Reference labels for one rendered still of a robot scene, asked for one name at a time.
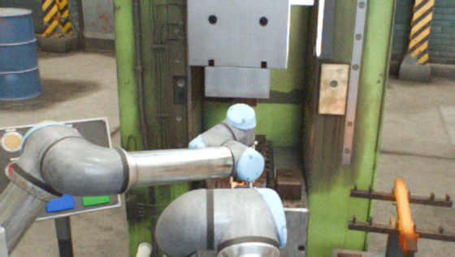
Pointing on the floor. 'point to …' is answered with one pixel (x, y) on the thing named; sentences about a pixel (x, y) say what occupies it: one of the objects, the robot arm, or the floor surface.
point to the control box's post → (63, 232)
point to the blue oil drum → (18, 56)
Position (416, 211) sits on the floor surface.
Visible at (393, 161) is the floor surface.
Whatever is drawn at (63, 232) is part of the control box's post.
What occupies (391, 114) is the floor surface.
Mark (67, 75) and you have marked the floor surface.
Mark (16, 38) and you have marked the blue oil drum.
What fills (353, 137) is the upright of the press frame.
